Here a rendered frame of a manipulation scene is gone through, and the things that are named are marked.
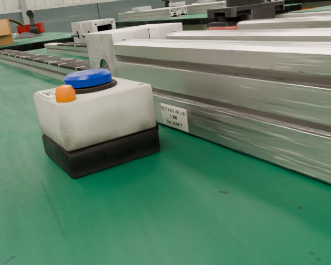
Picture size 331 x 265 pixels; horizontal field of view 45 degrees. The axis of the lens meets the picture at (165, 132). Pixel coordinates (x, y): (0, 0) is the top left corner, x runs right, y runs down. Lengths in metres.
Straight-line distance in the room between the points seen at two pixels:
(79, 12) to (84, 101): 11.56
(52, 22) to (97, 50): 11.15
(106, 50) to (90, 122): 0.21
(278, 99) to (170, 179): 0.09
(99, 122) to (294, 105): 0.14
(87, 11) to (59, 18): 0.80
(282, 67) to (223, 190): 0.09
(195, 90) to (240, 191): 0.12
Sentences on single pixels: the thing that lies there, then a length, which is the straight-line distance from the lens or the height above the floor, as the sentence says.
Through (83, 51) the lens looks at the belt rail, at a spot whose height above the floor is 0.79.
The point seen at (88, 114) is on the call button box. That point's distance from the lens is 0.31.
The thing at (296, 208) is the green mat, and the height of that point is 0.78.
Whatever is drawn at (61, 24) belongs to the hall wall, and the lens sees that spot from 11.74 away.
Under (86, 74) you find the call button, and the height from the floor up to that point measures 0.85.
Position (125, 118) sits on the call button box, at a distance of 0.32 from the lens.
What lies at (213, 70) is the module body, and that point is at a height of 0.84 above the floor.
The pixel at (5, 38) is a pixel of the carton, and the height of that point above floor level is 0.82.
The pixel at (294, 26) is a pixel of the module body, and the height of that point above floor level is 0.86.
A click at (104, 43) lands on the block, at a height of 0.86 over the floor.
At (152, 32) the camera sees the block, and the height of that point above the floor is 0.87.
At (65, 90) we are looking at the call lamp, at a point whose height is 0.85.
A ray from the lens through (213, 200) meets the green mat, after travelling 0.26.
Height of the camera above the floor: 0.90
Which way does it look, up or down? 17 degrees down
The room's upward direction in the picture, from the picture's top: 7 degrees counter-clockwise
